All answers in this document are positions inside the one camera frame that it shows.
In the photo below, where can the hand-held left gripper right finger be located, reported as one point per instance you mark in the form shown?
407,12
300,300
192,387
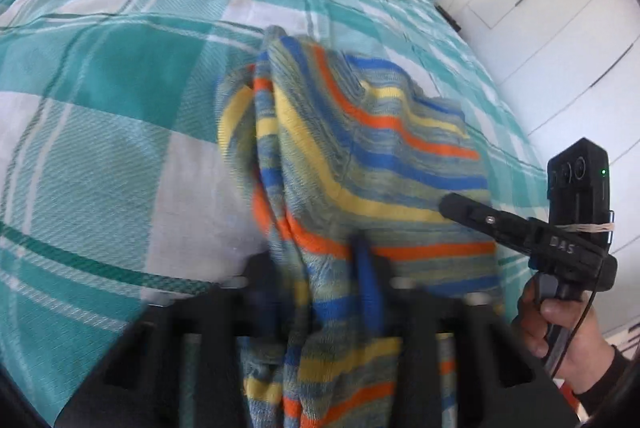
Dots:
367,288

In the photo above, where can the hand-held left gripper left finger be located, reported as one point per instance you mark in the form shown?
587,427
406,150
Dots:
257,298

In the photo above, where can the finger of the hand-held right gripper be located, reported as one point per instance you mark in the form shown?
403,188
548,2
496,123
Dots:
470,213

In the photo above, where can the striped multicolour sock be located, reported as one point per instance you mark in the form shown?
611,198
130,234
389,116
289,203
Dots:
350,147

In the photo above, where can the person's right forearm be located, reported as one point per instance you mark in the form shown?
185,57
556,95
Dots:
607,378

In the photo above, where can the person's right hand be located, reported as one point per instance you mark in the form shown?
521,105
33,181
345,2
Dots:
575,338

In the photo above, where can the teal plaid bed blanket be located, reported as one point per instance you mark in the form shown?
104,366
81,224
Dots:
100,107

